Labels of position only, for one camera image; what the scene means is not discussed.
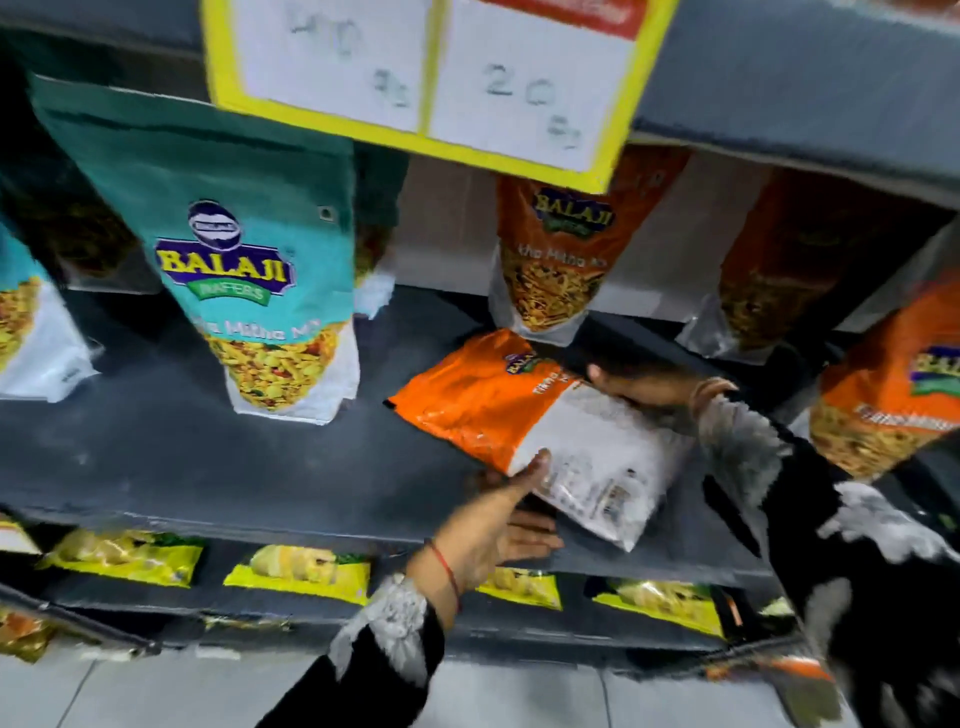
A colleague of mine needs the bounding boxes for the person's left hand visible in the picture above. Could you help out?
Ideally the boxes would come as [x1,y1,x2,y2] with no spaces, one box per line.
[427,448,565,603]

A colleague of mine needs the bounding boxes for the person's right hand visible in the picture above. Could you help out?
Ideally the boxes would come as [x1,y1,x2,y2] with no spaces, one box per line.
[587,363,697,419]

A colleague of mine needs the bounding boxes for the orange and white snack packet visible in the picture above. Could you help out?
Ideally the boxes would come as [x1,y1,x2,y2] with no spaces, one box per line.
[384,328,695,554]

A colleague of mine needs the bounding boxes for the person's right forearm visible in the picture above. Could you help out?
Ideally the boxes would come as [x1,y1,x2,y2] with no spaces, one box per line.
[696,381,960,728]

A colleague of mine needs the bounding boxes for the person's left forearm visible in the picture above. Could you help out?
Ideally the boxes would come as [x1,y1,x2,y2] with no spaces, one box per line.
[255,541,460,728]

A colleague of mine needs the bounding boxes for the thin wrist bangle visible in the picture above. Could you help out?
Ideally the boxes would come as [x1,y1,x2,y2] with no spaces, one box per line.
[687,376,741,421]

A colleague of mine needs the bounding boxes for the small orange snack packet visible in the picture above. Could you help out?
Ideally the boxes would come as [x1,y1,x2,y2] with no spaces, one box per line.
[0,606,60,666]
[703,654,845,727]

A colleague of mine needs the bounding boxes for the yellow framed price sign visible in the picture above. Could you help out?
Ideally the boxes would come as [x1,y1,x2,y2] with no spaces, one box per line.
[199,0,681,195]

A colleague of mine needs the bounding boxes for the large teal snack packet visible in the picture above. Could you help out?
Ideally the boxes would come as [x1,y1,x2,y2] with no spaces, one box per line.
[28,73,362,427]

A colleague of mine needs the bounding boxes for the white and yellow snack packet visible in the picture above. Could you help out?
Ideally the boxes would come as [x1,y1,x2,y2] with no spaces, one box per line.
[0,516,43,557]

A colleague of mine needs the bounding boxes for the red thread bracelet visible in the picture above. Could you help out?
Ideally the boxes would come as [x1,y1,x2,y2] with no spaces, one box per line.
[424,537,463,610]

